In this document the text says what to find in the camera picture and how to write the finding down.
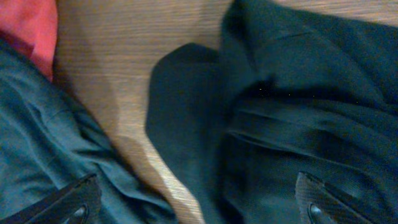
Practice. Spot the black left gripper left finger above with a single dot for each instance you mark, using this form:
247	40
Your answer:
77	203

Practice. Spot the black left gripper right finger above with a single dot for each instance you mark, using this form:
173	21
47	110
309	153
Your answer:
321	202

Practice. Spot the black shorts with white logo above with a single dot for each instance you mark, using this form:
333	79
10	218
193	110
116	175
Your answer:
288	91

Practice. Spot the dark grey t-shirt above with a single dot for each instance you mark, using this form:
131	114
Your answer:
49	140

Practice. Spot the red mesh garment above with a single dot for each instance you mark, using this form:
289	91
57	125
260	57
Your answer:
30	28

